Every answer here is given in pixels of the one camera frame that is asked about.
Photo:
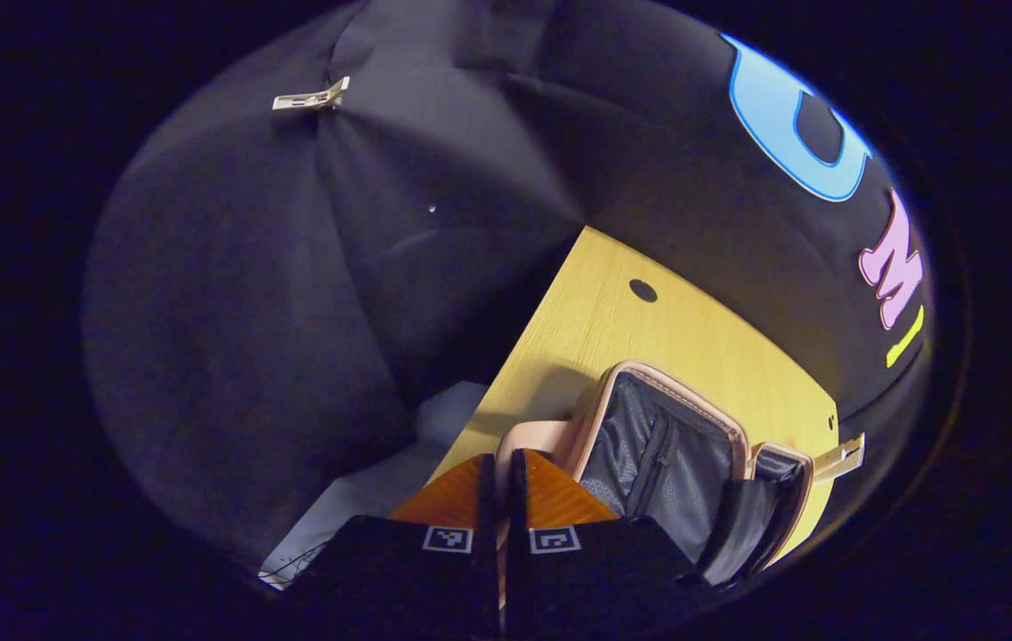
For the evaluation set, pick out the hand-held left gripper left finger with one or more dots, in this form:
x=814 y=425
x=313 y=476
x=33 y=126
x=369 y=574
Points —
x=416 y=570

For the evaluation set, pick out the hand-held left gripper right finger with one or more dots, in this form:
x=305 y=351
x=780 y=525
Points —
x=595 y=570

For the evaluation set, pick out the beige clothes peg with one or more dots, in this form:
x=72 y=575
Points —
x=310 y=98

